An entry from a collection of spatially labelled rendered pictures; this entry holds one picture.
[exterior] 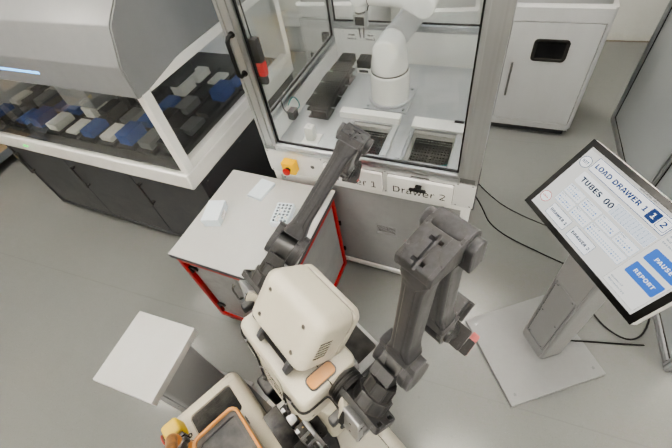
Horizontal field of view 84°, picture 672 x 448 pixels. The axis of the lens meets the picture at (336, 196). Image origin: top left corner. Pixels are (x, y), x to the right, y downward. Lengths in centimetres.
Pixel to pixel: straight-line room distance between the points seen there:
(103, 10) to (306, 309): 135
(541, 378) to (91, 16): 253
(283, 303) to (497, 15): 96
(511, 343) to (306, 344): 161
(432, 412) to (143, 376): 133
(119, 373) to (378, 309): 135
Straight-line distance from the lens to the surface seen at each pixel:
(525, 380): 226
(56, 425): 282
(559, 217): 153
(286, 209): 180
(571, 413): 232
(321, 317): 82
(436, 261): 60
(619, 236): 145
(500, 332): 232
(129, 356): 175
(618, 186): 149
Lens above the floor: 212
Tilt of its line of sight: 47 degrees down
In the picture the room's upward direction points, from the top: 11 degrees counter-clockwise
